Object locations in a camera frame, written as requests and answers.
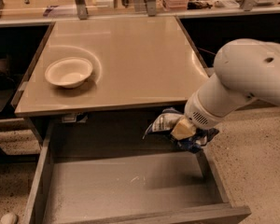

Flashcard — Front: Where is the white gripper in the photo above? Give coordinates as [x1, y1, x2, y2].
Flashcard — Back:
[171, 74, 255, 140]

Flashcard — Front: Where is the blue chip bag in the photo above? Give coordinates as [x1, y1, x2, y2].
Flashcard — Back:
[144, 107, 219, 153]

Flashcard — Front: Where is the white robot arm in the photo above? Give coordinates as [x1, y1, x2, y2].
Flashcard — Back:
[171, 39, 280, 140]

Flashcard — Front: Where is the grey open top drawer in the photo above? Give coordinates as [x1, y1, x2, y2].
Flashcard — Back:
[22, 120, 251, 224]

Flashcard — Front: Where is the beige counter cabinet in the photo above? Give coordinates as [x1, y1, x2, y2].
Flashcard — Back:
[15, 17, 208, 143]

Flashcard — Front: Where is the white label under counter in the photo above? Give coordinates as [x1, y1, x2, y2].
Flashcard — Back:
[62, 113, 88, 123]

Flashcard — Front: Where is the white paper bowl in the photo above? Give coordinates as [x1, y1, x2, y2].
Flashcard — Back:
[45, 57, 93, 89]

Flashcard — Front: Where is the white shoe tip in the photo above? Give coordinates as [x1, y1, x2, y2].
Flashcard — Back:
[0, 213, 19, 224]

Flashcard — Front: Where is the metal bracket post middle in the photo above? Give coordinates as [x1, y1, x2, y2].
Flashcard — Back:
[147, 0, 156, 17]

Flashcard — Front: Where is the metal bracket post left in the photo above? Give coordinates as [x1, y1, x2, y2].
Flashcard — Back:
[75, 0, 88, 20]

